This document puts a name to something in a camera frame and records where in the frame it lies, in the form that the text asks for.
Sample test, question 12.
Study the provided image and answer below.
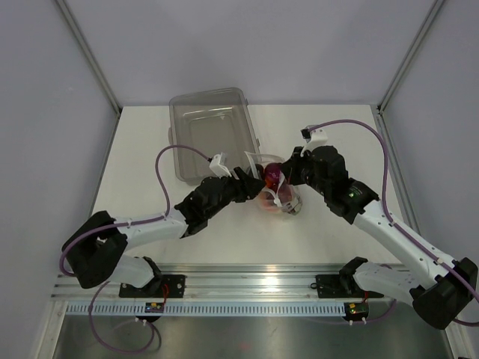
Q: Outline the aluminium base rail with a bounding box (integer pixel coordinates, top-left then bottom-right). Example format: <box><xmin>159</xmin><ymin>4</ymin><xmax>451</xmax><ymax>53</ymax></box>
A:
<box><xmin>50</xmin><ymin>263</ymin><xmax>412</xmax><ymax>300</ymax></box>

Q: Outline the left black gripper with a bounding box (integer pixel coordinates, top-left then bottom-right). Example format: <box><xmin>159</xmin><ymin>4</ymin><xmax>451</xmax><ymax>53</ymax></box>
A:
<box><xmin>205</xmin><ymin>168</ymin><xmax>266</xmax><ymax>220</ymax></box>

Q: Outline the clear zip top bag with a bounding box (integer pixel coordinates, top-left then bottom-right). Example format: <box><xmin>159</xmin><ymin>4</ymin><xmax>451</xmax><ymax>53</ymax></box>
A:
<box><xmin>245</xmin><ymin>152</ymin><xmax>302</xmax><ymax>215</ymax></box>

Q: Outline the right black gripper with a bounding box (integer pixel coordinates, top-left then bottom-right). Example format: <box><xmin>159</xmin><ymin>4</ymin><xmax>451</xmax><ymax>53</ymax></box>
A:
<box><xmin>280</xmin><ymin>147</ymin><xmax>331</xmax><ymax>197</ymax></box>

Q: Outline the fake peach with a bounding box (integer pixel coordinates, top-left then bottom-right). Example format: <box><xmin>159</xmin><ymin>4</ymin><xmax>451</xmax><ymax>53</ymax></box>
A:
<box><xmin>278</xmin><ymin>184</ymin><xmax>296</xmax><ymax>203</ymax></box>

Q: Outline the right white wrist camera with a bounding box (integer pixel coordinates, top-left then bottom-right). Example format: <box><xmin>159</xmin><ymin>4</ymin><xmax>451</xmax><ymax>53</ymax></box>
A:
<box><xmin>301</xmin><ymin>125</ymin><xmax>328</xmax><ymax>156</ymax></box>

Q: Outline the fake dark red apple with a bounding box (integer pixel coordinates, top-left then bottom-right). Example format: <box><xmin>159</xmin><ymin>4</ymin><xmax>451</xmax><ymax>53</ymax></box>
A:
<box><xmin>263</xmin><ymin>162</ymin><xmax>282</xmax><ymax>190</ymax></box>

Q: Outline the left aluminium frame post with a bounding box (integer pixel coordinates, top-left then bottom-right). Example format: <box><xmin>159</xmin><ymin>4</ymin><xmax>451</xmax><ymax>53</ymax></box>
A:
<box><xmin>52</xmin><ymin>0</ymin><xmax>123</xmax><ymax>119</ymax></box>

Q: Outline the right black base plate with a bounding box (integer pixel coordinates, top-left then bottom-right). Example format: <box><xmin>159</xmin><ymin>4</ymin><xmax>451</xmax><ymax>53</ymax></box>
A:
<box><xmin>310</xmin><ymin>274</ymin><xmax>384</xmax><ymax>299</ymax></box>

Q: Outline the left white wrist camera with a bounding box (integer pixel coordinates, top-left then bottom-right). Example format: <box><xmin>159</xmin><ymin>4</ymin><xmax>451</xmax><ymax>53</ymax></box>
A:
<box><xmin>209</xmin><ymin>152</ymin><xmax>231</xmax><ymax>177</ymax></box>

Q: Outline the right aluminium frame post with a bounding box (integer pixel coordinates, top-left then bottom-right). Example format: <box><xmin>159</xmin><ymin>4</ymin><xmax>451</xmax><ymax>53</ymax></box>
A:
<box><xmin>376</xmin><ymin>0</ymin><xmax>448</xmax><ymax>115</ymax></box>

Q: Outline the grey transparent plastic container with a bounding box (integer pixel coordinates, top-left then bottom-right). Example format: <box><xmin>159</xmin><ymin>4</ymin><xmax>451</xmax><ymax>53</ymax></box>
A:
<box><xmin>168</xmin><ymin>88</ymin><xmax>260</xmax><ymax>185</ymax></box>

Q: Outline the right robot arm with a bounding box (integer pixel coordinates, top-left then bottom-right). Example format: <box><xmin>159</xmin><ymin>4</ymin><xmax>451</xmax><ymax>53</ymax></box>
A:
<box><xmin>280</xmin><ymin>146</ymin><xmax>478</xmax><ymax>330</ymax></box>

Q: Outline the white slotted cable duct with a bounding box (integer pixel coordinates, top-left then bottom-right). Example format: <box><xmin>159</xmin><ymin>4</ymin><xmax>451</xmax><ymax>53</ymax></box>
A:
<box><xmin>67</xmin><ymin>301</ymin><xmax>345</xmax><ymax>317</ymax></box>

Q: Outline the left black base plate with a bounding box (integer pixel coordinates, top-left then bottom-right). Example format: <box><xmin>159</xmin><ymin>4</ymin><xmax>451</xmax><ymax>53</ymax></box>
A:
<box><xmin>118</xmin><ymin>274</ymin><xmax>186</xmax><ymax>299</ymax></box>

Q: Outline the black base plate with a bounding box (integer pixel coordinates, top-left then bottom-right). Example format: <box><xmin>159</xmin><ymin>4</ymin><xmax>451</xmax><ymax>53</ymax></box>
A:
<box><xmin>310</xmin><ymin>274</ymin><xmax>384</xmax><ymax>299</ymax></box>
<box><xmin>118</xmin><ymin>274</ymin><xmax>186</xmax><ymax>299</ymax></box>

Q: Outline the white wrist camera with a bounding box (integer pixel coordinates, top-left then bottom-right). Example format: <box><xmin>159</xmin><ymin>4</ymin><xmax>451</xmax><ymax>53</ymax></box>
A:
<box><xmin>209</xmin><ymin>152</ymin><xmax>231</xmax><ymax>177</ymax></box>
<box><xmin>301</xmin><ymin>125</ymin><xmax>328</xmax><ymax>156</ymax></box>

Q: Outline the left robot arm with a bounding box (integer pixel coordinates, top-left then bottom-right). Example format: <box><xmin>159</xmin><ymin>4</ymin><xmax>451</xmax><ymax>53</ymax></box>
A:
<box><xmin>60</xmin><ymin>168</ymin><xmax>266</xmax><ymax>298</ymax></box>

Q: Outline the aluminium frame post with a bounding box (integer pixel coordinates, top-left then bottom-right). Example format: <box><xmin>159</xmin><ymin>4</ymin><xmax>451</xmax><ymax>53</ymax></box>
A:
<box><xmin>52</xmin><ymin>0</ymin><xmax>123</xmax><ymax>119</ymax></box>
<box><xmin>376</xmin><ymin>0</ymin><xmax>448</xmax><ymax>115</ymax></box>

